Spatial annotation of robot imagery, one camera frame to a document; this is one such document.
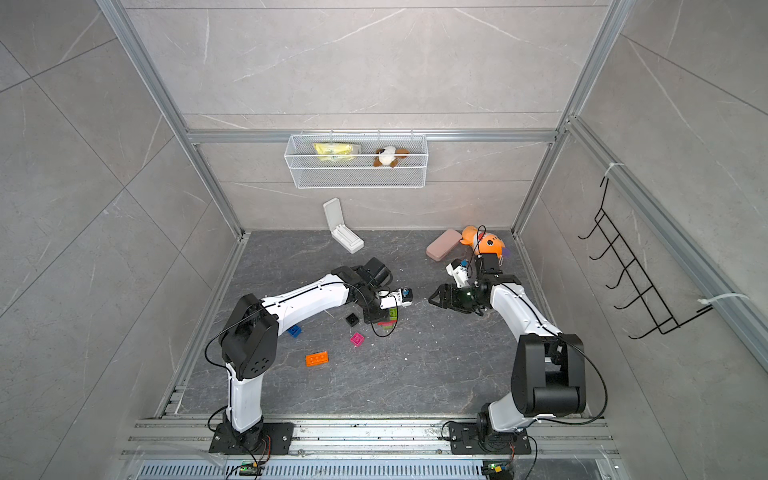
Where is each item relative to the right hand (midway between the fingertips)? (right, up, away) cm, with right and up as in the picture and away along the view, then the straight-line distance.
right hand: (441, 301), depth 87 cm
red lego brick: (-15, -8, +5) cm, 18 cm away
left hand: (-16, -2, +3) cm, 16 cm away
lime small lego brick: (-14, -3, -5) cm, 16 cm away
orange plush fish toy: (+18, +18, +18) cm, 32 cm away
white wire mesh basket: (-41, +39, +1) cm, 57 cm away
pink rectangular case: (+6, +18, +28) cm, 33 cm away
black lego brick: (-28, -7, +7) cm, 29 cm away
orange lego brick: (-37, -17, -1) cm, 40 cm away
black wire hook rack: (+41, +15, -16) cm, 46 cm away
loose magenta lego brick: (-25, -12, +3) cm, 28 cm away
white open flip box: (-34, +22, +27) cm, 49 cm away
